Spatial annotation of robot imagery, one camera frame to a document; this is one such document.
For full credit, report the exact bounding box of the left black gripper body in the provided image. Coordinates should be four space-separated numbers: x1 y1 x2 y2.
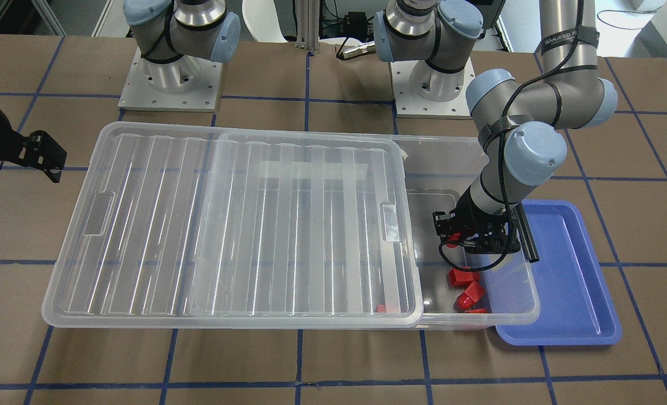
449 191 521 254

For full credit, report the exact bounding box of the clear plastic box lid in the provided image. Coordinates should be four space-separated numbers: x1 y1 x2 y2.
42 122 423 329

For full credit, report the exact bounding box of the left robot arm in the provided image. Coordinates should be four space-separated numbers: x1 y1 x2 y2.
373 1 618 255

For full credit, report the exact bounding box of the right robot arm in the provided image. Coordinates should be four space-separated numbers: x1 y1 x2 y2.
0 1 241 183

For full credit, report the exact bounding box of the clear plastic storage box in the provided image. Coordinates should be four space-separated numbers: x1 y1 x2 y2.
215 130 540 331

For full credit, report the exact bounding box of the blue plastic tray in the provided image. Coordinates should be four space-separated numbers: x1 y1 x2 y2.
497 200 622 347

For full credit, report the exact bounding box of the black box handle bar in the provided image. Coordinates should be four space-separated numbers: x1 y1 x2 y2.
513 202 540 263

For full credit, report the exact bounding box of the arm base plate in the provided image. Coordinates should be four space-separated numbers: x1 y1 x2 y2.
118 49 224 113
389 59 476 120

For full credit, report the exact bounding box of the aluminium frame post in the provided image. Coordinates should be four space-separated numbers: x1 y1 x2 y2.
294 0 321 54

